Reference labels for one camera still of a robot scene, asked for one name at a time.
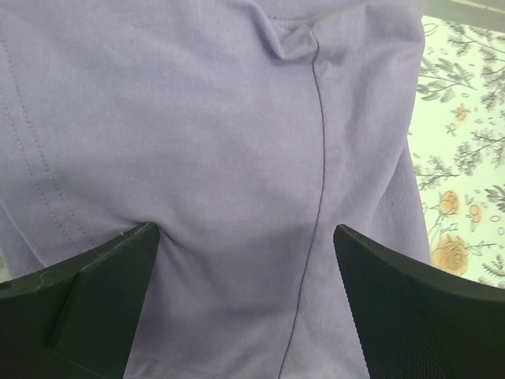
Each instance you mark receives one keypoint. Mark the aluminium frame rail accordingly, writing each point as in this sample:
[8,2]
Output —
[467,13]

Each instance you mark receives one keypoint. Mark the floral patterned table mat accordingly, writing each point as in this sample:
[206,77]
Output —
[456,141]

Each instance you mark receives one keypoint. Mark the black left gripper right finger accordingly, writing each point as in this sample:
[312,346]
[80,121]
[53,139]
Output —
[416,321]

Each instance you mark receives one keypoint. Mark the purple t shirt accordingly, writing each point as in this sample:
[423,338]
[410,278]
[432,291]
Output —
[247,131]

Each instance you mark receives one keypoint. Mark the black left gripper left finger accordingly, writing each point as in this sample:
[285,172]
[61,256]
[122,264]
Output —
[78,318]

